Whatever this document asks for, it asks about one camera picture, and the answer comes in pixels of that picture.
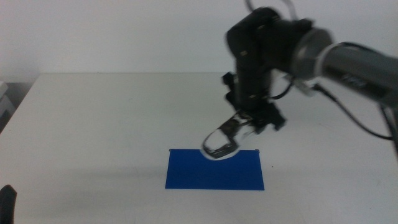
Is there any short black cable loop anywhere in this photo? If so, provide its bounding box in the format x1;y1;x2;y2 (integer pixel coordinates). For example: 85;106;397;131
269;77;295;101

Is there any grey cable loop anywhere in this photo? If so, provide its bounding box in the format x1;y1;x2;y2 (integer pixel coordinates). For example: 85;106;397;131
244;0;296;20

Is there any blue rectangular mat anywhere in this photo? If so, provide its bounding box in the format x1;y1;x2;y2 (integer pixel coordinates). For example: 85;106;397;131
165;149;265;191

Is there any white cable connector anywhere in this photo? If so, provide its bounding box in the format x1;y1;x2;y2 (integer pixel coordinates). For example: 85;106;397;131
294;77;318;97

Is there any white shelf unit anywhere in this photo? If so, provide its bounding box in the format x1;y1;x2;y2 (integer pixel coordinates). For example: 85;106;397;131
0;81;16;119

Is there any thin black cable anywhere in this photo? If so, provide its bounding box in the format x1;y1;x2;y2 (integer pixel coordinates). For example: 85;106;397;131
313;84;394;141

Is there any black and white shoe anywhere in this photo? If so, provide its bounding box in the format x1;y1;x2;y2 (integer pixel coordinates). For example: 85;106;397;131
201;111;259;161

